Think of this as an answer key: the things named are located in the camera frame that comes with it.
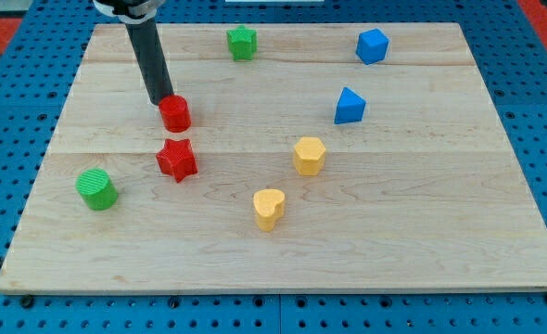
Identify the red cylinder block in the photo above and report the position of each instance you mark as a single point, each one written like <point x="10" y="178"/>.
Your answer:
<point x="174" y="112"/>

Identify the yellow hexagon block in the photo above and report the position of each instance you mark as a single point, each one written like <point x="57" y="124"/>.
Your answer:
<point x="309" y="156"/>

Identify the blue triangular prism block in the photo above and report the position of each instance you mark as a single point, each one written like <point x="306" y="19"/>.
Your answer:
<point x="350" y="107"/>

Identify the blue cube block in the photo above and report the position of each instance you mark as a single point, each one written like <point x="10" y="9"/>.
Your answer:
<point x="372" y="46"/>

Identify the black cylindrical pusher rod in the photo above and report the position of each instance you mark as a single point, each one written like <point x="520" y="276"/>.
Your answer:
<point x="149" y="54"/>

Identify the green cylinder block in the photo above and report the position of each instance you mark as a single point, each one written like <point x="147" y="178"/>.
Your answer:
<point x="96" y="189"/>

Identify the white and black rod mount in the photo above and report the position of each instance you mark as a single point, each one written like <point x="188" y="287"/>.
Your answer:
<point x="129" y="11"/>

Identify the green star block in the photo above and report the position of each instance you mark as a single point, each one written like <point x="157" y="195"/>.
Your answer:
<point x="242" y="42"/>

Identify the red star block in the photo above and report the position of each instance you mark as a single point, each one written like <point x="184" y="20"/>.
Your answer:
<point x="177" y="159"/>

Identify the yellow heart block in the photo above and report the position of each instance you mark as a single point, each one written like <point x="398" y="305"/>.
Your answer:
<point x="269" y="207"/>

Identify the light wooden board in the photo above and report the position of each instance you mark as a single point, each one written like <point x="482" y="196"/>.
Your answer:
<point x="423" y="195"/>

